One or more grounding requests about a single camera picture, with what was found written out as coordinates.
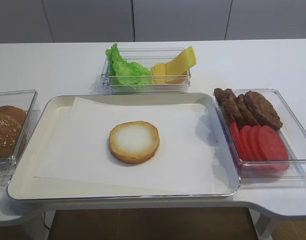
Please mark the green lettuce leaf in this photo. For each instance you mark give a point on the green lettuce leaf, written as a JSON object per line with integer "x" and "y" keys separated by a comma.
{"x": 126, "y": 73}

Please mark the flat yellow cheese slices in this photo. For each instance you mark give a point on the flat yellow cheese slices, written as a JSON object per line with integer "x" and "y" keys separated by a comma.
{"x": 159, "y": 73}

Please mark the clear lettuce and cheese container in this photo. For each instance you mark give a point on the clear lettuce and cheese container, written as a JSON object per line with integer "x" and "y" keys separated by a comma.
{"x": 148, "y": 57}

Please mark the upright yellow cheese slice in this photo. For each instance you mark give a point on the upright yellow cheese slice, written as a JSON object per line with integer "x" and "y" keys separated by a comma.
{"x": 181, "y": 63}

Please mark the silver metal tray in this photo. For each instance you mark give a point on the silver metal tray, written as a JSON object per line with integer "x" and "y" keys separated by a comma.
{"x": 25, "y": 185}

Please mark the toasted bottom bun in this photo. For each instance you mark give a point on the toasted bottom bun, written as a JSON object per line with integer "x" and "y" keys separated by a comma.
{"x": 134, "y": 142}

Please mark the back brown meat patty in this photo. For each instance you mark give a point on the back brown meat patty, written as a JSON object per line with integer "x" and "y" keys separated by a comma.
{"x": 219, "y": 95}

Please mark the brown meat patty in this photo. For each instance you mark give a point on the brown meat patty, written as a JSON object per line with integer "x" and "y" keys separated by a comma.
{"x": 230, "y": 109}
{"x": 246, "y": 113}
{"x": 219, "y": 95}
{"x": 262, "y": 110}

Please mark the white parchment paper sheet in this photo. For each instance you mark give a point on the white parchment paper sheet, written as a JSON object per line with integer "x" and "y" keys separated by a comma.
{"x": 182, "y": 162}

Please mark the back red tomato slice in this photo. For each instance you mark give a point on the back red tomato slice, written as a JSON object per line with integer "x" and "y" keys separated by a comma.
{"x": 236, "y": 138}

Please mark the red tomato slice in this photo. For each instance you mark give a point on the red tomato slice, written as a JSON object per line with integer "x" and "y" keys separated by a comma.
{"x": 270, "y": 146}
{"x": 236, "y": 138}
{"x": 243, "y": 135}
{"x": 253, "y": 143}

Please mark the front brown meat patty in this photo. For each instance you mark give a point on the front brown meat patty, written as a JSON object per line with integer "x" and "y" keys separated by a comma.
{"x": 262, "y": 110}

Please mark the clear meat and tomato container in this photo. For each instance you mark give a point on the clear meat and tomato container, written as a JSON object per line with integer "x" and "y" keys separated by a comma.
{"x": 292, "y": 133}

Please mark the front red tomato slice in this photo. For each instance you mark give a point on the front red tomato slice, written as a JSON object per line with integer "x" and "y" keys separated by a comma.
{"x": 270, "y": 146}

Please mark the plain brown bun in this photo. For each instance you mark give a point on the plain brown bun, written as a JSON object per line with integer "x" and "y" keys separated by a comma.
{"x": 14, "y": 112}

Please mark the clear bun container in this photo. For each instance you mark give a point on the clear bun container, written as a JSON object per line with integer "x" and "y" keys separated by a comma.
{"x": 25, "y": 100}

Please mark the sesame top bun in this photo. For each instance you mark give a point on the sesame top bun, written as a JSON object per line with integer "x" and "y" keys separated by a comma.
{"x": 9, "y": 133}

